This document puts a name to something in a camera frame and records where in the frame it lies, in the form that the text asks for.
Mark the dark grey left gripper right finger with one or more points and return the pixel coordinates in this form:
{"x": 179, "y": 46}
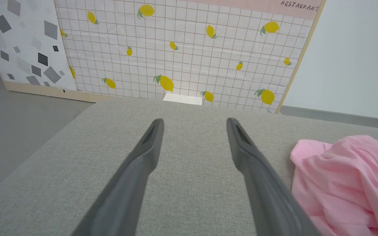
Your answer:
{"x": 267, "y": 196}

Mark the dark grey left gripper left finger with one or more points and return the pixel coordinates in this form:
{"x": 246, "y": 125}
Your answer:
{"x": 126, "y": 190}

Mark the pink garment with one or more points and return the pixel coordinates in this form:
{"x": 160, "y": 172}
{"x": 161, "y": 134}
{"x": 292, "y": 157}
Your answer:
{"x": 346, "y": 186}

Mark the white rectangular block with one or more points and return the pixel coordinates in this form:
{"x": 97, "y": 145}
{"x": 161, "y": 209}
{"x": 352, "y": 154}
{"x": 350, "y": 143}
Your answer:
{"x": 182, "y": 99}

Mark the lemon print grid board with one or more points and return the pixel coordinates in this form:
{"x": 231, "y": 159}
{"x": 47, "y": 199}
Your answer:
{"x": 189, "y": 49}

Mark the grey terrazzo print panel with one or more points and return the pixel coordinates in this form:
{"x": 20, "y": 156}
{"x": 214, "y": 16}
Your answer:
{"x": 25, "y": 42}

